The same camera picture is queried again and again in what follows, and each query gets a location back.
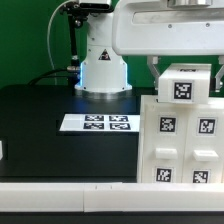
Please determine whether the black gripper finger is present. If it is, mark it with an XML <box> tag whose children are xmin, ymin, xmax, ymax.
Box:
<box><xmin>215</xmin><ymin>55</ymin><xmax>224</xmax><ymax>92</ymax></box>

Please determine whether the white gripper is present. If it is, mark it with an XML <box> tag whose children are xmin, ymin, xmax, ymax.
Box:
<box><xmin>112</xmin><ymin>0</ymin><xmax>224</xmax><ymax>89</ymax></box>

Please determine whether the white cabinet top block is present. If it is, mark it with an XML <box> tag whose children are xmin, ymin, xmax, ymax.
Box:
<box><xmin>158</xmin><ymin>63</ymin><xmax>211</xmax><ymax>104</ymax></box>

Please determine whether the small white cabinet panel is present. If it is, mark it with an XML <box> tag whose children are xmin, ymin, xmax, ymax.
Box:
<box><xmin>144</xmin><ymin>108</ymin><xmax>186</xmax><ymax>183</ymax></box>

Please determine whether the white cabinet body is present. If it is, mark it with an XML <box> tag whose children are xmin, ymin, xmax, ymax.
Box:
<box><xmin>137</xmin><ymin>95</ymin><xmax>224</xmax><ymax>184</ymax></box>

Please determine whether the white cabinet door panel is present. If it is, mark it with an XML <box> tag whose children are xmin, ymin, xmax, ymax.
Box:
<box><xmin>182</xmin><ymin>107</ymin><xmax>224</xmax><ymax>184</ymax></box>

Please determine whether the flat white base sheet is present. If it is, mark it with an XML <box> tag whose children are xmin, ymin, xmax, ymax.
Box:
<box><xmin>60</xmin><ymin>114</ymin><xmax>140</xmax><ymax>132</ymax></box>

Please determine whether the white front fence bar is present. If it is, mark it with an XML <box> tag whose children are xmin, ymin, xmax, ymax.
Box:
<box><xmin>0</xmin><ymin>183</ymin><xmax>224</xmax><ymax>212</ymax></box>

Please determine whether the white left edge block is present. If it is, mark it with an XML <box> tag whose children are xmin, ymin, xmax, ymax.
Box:
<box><xmin>0</xmin><ymin>140</ymin><xmax>3</xmax><ymax>160</ymax></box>

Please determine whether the black cable bundle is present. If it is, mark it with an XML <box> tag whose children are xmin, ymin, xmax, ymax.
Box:
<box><xmin>27</xmin><ymin>68</ymin><xmax>81</xmax><ymax>86</ymax></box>

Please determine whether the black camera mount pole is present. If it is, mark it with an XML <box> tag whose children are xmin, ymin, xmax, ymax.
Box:
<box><xmin>60</xmin><ymin>2</ymin><xmax>88</xmax><ymax>86</ymax></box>

